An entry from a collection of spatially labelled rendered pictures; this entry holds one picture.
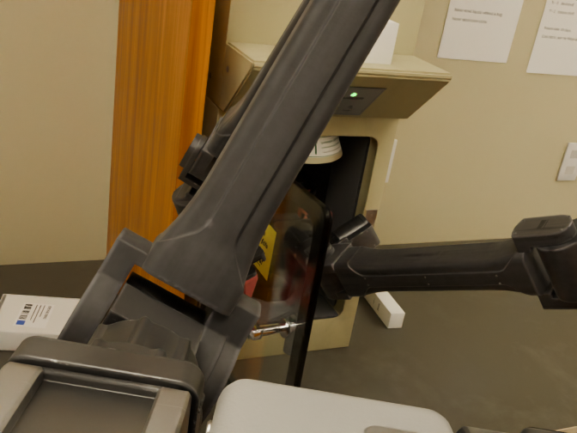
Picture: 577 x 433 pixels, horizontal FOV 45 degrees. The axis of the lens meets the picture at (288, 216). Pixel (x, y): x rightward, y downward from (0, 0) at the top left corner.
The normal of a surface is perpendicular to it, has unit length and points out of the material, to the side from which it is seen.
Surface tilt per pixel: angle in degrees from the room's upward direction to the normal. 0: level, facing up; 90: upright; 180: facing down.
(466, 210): 90
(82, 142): 90
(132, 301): 22
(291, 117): 71
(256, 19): 90
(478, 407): 0
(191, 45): 90
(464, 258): 38
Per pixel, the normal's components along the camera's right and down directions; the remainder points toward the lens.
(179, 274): 0.12, 0.11
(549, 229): -0.47, -0.82
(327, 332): 0.38, 0.43
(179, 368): 0.15, -0.90
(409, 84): 0.16, 0.94
